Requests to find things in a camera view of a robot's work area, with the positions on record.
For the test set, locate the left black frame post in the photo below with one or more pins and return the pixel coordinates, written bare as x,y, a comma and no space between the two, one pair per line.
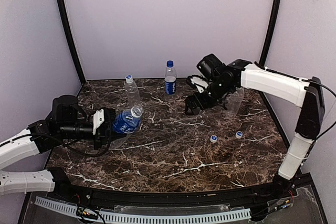
70,41

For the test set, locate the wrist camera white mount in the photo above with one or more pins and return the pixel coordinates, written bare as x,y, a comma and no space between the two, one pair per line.
197,82
98,119

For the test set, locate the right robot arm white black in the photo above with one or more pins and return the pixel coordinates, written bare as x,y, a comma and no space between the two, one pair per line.
306,94

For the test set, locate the clear bottle at back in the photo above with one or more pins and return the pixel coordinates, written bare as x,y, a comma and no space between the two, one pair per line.
133,94

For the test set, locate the right black frame post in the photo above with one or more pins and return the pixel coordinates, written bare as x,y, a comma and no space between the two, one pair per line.
270,31

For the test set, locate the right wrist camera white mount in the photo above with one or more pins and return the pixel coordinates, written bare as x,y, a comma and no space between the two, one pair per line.
197,82

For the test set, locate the solid blue bottle cap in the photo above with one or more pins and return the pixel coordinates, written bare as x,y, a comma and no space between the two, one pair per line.
170,64

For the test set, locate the pepsi label bottle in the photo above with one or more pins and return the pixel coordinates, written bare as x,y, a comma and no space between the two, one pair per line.
170,80

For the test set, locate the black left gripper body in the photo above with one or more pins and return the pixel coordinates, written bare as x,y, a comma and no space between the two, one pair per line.
105,128

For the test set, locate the blue label water bottle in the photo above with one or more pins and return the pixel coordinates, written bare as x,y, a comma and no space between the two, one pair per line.
126,123

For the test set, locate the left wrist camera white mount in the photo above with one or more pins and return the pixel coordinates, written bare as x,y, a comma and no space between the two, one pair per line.
98,119

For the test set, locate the white slotted cable duct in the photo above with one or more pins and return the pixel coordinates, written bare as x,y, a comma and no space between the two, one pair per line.
133,214

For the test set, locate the white blue bottle cap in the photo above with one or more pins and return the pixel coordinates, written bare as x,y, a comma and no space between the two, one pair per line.
239,134

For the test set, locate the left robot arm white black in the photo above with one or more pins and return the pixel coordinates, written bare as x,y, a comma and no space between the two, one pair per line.
67,125

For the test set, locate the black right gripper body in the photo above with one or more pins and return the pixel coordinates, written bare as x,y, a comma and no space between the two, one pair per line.
199,98

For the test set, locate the clear plastic bottle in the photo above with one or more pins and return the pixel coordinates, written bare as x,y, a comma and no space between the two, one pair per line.
233,102

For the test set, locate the black frame post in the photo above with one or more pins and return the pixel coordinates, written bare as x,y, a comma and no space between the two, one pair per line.
270,31
70,41

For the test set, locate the black front table rail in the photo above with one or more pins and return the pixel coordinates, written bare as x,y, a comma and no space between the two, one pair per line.
253,196

